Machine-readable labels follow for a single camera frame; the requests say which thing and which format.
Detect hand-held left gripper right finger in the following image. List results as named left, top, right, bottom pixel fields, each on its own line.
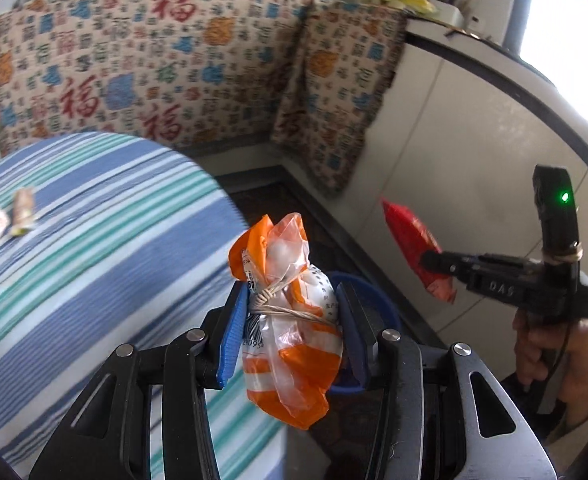
left=335, top=281, right=559, bottom=480

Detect white cabinet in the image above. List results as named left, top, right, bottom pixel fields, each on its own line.
left=364, top=2, right=588, bottom=351

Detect red snack packet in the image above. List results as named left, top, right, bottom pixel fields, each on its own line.
left=381, top=197, right=457, bottom=305

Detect window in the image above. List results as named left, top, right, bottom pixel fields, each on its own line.
left=518, top=0, right=588, bottom=126

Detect striped tablecloth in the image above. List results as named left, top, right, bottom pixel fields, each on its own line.
left=0, top=131, right=287, bottom=480

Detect large printed blanket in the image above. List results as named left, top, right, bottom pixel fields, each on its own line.
left=0, top=0, right=315, bottom=158

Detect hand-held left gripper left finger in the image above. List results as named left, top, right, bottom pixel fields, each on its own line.
left=29, top=280, right=252, bottom=480

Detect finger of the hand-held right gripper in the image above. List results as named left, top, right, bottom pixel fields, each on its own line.
left=420, top=250, right=537, bottom=281

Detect yellow plastic bag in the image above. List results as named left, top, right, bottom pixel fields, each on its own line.
left=371, top=0, right=437, bottom=16

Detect blue bin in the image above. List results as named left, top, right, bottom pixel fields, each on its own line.
left=324, top=271, right=402, bottom=396

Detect small brown wrapper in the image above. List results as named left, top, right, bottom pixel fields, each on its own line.
left=10, top=187, right=37, bottom=237

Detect orange and white plastic bag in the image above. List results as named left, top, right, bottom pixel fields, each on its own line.
left=228, top=212, right=345, bottom=431

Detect person's right forearm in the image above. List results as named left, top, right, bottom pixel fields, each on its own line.
left=548, top=397, right=588, bottom=445

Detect small printed blanket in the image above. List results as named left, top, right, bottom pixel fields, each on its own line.
left=270, top=2, right=409, bottom=197

